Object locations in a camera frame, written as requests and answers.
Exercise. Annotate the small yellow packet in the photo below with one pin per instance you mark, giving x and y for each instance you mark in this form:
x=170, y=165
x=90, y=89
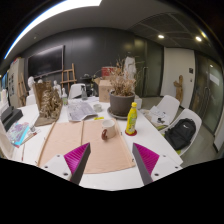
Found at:
x=99, y=118

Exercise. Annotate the black flat case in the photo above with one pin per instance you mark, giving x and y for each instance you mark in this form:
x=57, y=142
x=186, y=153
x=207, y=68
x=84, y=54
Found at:
x=11, y=116

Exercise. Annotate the wooden easel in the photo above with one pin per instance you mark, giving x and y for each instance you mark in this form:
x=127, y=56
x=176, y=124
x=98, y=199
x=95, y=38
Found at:
x=68, y=78

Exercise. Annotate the clear spray bottle green label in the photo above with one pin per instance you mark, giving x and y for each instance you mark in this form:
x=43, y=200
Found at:
x=64, y=99

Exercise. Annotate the tall white plaster statue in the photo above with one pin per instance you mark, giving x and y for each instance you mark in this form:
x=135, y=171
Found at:
x=130, y=66

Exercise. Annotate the black wall screen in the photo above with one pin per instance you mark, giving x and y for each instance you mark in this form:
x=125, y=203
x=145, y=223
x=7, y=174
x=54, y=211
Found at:
x=46, y=61

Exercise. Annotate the round ceiling spotlight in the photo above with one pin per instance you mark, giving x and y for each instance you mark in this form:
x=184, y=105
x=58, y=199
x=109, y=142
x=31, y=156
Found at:
x=198, y=38
x=161, y=36

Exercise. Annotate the black backpack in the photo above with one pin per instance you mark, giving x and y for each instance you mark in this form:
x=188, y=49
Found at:
x=180, y=133

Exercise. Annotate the dried plant in grey pot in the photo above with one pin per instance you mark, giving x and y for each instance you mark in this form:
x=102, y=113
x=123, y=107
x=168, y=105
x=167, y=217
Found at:
x=121, y=101

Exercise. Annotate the white cabinet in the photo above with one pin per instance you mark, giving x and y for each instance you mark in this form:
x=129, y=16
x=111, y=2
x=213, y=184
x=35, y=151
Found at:
x=15, y=78

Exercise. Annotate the yellow drink bottle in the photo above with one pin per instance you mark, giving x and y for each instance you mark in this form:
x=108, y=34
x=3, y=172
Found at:
x=131, y=120

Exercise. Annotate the brown cardboard box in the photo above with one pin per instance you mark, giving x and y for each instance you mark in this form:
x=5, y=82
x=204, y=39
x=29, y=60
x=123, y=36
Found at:
x=104, y=90

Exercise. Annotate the golden relief sculpture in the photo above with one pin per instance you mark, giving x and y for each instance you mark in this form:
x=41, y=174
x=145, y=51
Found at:
x=48, y=105

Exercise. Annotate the printed newspaper sheet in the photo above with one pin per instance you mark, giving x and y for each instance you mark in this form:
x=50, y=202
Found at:
x=80, y=110

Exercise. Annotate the white chair with backpack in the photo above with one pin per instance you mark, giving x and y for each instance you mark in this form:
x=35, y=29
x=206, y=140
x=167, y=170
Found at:
x=190, y=115

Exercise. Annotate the long ceiling light strip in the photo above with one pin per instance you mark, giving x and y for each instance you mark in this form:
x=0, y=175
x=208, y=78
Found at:
x=43, y=16

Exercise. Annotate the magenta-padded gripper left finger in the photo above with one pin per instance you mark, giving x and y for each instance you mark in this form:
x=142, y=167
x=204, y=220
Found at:
x=75, y=158

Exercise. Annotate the wooden figure sculpture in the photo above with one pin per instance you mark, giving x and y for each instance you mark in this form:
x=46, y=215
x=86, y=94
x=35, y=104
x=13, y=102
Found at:
x=179, y=88

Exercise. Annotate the small white plaster figure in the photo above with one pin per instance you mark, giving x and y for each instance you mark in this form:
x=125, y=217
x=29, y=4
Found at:
x=57, y=88

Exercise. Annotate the colourful books stack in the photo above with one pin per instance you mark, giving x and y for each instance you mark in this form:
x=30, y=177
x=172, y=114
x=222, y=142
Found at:
x=18, y=133

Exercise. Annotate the white chair with papers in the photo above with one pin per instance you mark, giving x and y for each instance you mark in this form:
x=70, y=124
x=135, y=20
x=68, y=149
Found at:
x=170, y=105

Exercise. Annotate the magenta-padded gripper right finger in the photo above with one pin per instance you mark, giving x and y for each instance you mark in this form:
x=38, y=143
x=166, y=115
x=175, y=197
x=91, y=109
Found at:
x=148, y=160

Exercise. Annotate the white paper sheets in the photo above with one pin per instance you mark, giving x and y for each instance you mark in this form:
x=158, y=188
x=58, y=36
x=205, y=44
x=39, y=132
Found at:
x=156, y=115

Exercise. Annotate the white plaster bust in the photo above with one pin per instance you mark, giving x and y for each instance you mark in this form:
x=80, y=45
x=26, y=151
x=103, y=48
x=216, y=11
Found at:
x=31, y=83

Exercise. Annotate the red box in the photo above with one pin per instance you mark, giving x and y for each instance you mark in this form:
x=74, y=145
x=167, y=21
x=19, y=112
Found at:
x=107, y=71

